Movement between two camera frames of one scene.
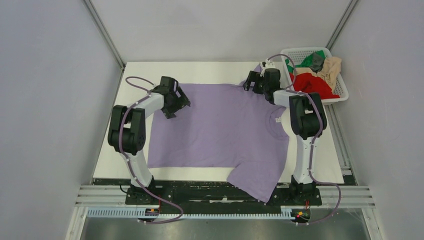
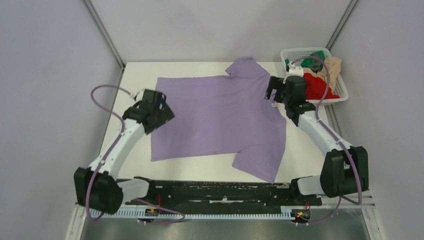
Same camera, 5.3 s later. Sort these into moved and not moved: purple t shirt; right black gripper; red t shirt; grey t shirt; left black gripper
Moved: right black gripper; purple t shirt; left black gripper
Not moved: red t shirt; grey t shirt
